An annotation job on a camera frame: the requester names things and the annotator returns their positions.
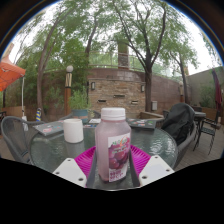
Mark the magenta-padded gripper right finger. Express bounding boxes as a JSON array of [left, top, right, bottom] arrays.
[[128, 144, 175, 188]]

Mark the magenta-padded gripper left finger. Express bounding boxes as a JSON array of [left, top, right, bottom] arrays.
[[52, 145, 98, 188]]

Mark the grey chair under jacket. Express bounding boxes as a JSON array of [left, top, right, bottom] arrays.
[[173, 122, 198, 169]]

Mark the white cup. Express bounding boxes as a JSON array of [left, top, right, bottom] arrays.
[[62, 118, 85, 144]]

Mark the dark flat magazine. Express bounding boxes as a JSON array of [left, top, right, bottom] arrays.
[[32, 120, 66, 137], [127, 117, 158, 131]]

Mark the pink juice bottle white cap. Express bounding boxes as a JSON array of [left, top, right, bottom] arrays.
[[94, 107, 132, 184]]

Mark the black jacket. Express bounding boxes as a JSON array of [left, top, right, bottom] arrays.
[[160, 102, 196, 147]]

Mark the grey wicker chair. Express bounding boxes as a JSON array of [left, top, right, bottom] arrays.
[[0, 115, 45, 165]]

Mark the black metal chair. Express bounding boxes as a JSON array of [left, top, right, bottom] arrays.
[[193, 110, 224, 156]]

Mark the potted green plant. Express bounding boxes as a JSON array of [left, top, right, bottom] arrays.
[[67, 88, 92, 120]]

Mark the dark round patio table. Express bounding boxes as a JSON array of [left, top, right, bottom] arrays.
[[193, 110, 208, 132]]

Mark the tall tree with dark trunk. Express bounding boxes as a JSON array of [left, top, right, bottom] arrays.
[[109, 0, 201, 113]]

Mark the closed maroon parasol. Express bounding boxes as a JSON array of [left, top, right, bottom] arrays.
[[211, 67, 224, 113]]

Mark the leaning tree with pale trunk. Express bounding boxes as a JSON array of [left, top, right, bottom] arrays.
[[19, 0, 111, 122]]

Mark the orange parasol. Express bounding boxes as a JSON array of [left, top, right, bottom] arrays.
[[0, 42, 27, 93]]

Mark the globe lamp post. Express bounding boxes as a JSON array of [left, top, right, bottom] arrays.
[[63, 64, 75, 117]]

